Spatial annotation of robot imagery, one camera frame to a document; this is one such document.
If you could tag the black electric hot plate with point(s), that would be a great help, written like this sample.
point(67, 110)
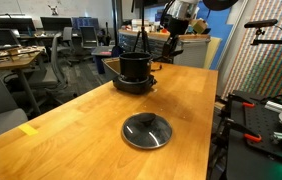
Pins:
point(134, 87)

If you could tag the black mounting base plate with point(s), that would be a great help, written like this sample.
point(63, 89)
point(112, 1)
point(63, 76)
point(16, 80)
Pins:
point(248, 160)

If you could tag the yellow tape piece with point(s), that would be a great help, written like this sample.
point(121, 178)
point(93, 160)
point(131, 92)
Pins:
point(27, 129)

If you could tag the glass lid black knob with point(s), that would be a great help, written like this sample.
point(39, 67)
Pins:
point(146, 131)

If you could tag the wooden desk with clutter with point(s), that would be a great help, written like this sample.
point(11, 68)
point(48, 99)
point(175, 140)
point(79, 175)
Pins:
point(17, 59)

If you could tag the orange handled clamp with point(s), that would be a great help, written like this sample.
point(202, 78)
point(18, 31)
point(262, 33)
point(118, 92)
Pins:
point(245, 102)
point(247, 133)

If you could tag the grey drawer cabinet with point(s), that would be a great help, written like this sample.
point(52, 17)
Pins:
point(194, 47)

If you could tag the black cooking pot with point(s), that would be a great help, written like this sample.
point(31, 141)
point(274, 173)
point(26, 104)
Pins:
point(135, 66)

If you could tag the grey storage bin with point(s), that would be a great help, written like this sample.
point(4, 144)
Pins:
point(111, 67)

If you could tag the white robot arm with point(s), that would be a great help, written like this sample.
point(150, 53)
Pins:
point(176, 18)

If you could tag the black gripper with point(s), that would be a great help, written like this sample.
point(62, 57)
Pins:
point(169, 50)

